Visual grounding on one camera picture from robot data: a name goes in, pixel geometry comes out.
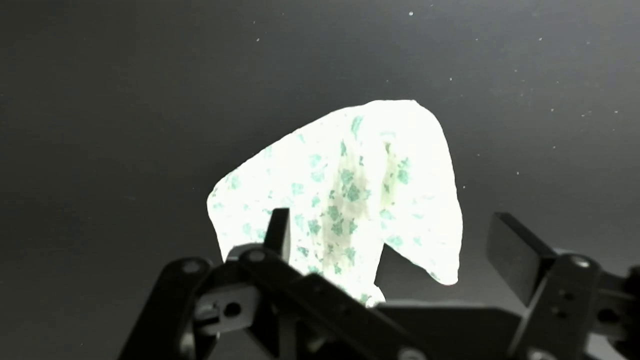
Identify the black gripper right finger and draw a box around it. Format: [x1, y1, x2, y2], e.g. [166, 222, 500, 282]
[486, 209, 640, 360]

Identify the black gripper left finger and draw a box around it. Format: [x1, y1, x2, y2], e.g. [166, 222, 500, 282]
[118, 205, 429, 360]

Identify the white cloth with green print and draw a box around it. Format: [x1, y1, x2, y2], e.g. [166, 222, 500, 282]
[205, 98, 465, 307]

